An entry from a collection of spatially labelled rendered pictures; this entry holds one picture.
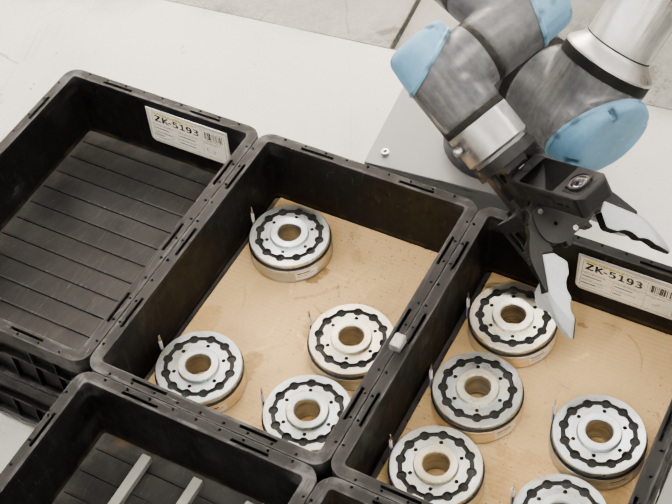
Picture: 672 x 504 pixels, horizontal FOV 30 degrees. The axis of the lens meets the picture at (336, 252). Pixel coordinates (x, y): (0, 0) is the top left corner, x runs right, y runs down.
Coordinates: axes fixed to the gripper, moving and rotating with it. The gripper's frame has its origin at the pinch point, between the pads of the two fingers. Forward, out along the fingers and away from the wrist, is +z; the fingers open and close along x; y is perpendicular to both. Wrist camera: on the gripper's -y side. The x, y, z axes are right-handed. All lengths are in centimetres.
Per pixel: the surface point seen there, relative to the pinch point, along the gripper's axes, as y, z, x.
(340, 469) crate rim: 3.9, -5.4, 34.6
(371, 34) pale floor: 167, -56, -68
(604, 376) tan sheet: 12.3, 7.8, 2.6
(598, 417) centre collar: 5.9, 9.1, 8.7
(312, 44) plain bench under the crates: 70, -50, -17
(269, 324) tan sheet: 27.6, -20.6, 26.2
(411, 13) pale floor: 169, -54, -81
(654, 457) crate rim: -4.7, 13.0, 10.6
